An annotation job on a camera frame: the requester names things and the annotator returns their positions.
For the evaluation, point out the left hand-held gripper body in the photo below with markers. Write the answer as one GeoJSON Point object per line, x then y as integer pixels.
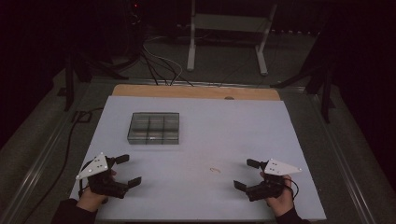
{"type": "Point", "coordinates": [102, 183]}

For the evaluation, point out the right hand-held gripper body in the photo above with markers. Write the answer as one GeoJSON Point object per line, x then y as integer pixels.
{"type": "Point", "coordinates": [267, 189]}

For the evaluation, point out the clear plastic compartment box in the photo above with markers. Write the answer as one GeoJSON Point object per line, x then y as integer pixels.
{"type": "Point", "coordinates": [153, 128]}

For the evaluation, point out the person's right hand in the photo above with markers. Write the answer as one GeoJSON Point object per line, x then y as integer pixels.
{"type": "Point", "coordinates": [281, 205]}

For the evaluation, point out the person's left hand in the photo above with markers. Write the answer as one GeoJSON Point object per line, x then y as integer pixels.
{"type": "Point", "coordinates": [90, 200]}

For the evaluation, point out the white table mat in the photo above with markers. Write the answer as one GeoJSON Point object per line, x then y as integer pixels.
{"type": "Point", "coordinates": [202, 124]}

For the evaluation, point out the black floor stand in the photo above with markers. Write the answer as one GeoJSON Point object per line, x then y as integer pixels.
{"type": "Point", "coordinates": [69, 87]}
{"type": "Point", "coordinates": [325, 93]}

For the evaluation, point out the white metal stand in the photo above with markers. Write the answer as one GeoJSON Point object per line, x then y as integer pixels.
{"type": "Point", "coordinates": [230, 22]}

